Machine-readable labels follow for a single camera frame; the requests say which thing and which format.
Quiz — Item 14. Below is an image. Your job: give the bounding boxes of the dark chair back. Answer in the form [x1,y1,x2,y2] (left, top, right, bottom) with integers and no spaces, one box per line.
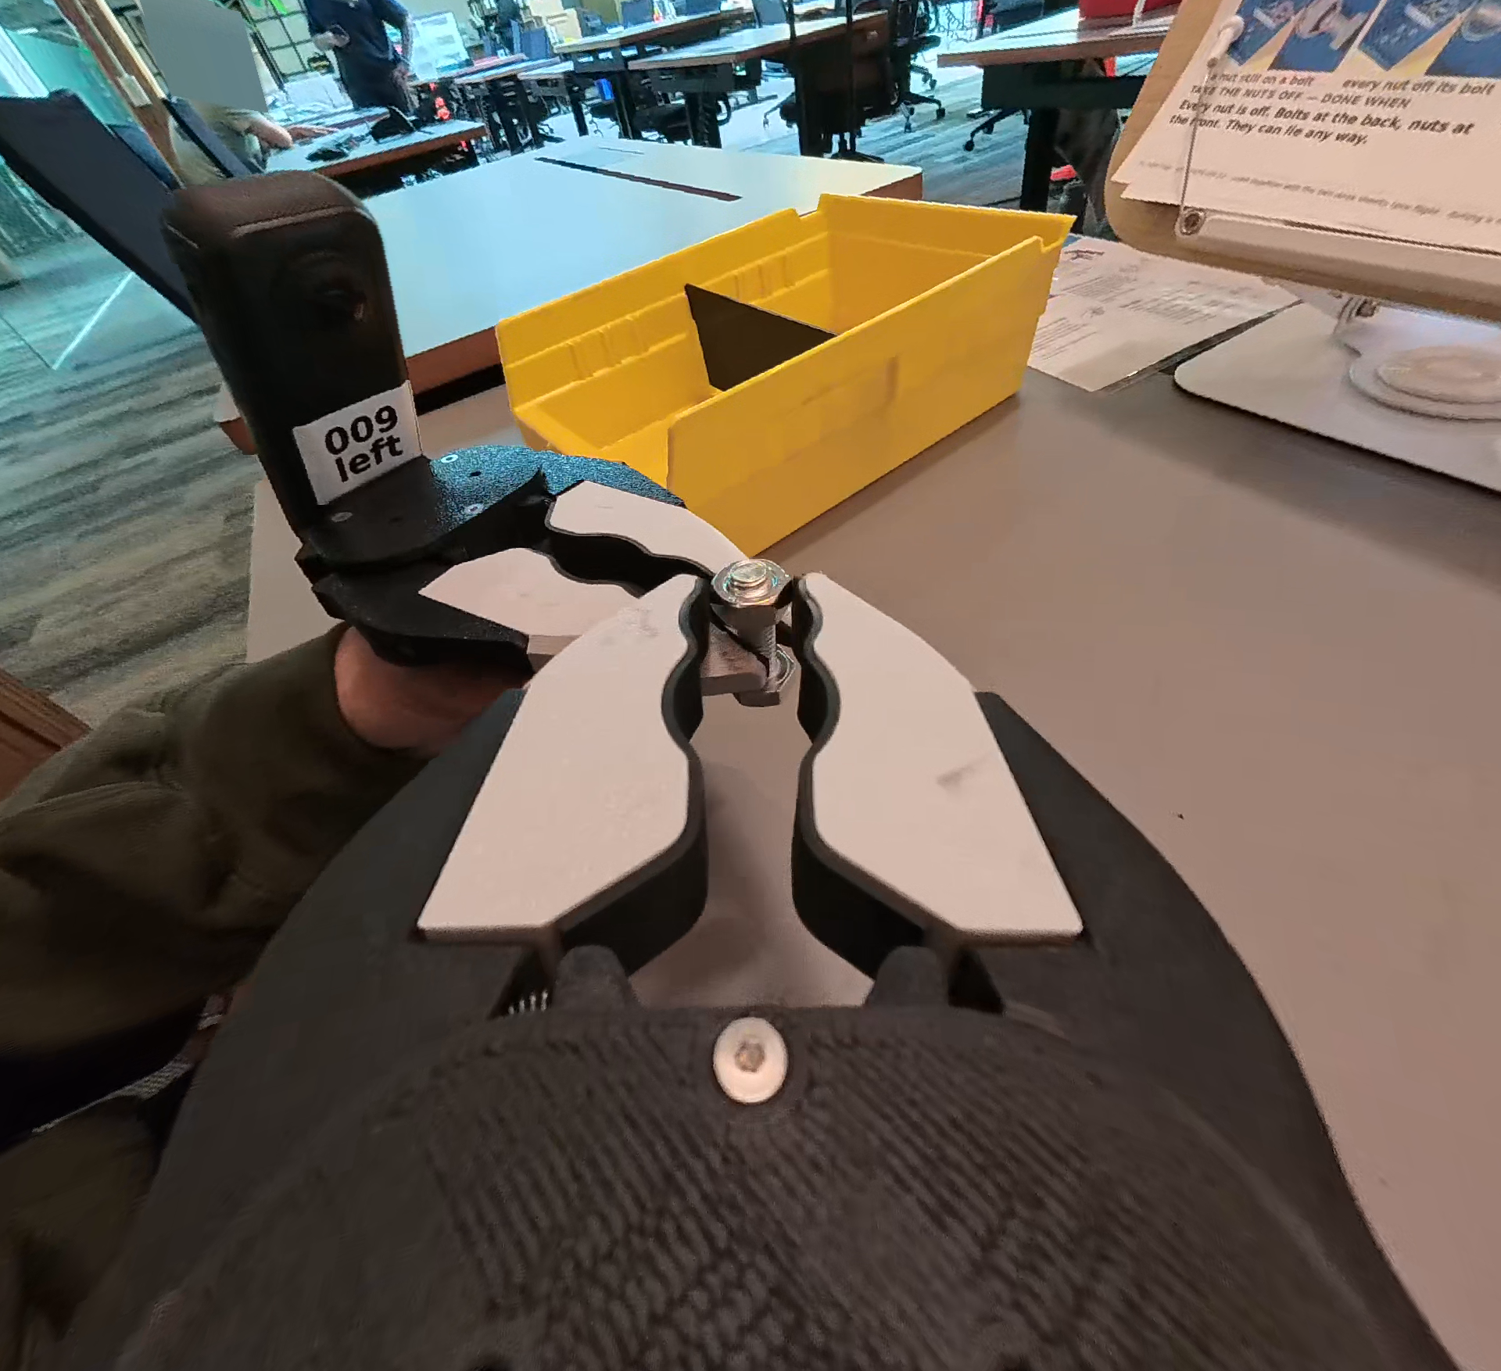
[0,93,218,325]

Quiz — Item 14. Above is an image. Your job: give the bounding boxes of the printed paper sheet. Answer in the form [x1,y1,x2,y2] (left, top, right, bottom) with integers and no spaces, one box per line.
[1032,235,1299,396]

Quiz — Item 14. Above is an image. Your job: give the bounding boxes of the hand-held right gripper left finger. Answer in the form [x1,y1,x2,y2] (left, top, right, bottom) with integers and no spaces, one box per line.
[416,575,712,980]

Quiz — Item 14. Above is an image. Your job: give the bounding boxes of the person's torso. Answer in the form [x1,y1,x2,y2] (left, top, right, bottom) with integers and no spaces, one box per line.
[0,1089,207,1371]

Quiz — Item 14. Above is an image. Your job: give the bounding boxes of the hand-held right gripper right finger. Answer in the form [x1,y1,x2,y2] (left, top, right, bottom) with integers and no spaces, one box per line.
[790,573,1086,986]

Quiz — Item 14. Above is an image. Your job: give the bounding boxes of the steel nut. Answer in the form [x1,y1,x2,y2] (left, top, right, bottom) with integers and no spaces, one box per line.
[700,638,800,709]

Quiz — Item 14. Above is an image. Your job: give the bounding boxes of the black bin divider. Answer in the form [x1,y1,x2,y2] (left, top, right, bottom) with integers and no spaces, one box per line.
[683,283,837,392]

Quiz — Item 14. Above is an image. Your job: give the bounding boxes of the person's left forearm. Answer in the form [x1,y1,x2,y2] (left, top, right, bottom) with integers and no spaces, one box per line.
[0,627,435,1151]

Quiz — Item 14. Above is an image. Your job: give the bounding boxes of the steel hex bolt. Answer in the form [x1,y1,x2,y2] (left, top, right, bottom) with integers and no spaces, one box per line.
[706,559,792,686]

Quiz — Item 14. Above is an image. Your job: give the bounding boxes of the white stand base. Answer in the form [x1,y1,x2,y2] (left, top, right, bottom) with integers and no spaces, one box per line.
[1174,304,1501,494]

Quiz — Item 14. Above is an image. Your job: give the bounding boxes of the yellow plastic bin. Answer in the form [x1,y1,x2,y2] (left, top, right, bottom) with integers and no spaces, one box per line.
[495,193,1078,559]

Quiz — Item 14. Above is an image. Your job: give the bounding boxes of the instruction sheet on stand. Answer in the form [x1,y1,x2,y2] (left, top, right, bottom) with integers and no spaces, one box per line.
[1105,0,1501,325]

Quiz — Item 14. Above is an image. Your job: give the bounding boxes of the grey desk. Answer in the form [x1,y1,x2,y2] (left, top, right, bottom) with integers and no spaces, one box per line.
[243,364,1501,1371]

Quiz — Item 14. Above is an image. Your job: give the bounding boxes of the white round pad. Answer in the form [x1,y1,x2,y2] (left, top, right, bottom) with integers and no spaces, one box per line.
[1349,344,1501,421]

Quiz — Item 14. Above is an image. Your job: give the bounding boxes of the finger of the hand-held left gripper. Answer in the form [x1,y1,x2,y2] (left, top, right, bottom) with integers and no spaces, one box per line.
[416,548,645,675]
[543,488,754,606]

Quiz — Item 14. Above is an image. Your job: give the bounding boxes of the person's left hand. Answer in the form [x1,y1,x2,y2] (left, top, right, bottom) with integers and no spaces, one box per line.
[334,627,531,751]

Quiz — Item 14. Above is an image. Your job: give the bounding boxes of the wooden table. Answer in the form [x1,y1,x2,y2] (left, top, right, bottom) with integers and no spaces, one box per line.
[938,3,1176,216]

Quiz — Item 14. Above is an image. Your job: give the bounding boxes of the white instruction sheet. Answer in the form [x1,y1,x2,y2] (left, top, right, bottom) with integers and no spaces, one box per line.
[1111,0,1501,254]

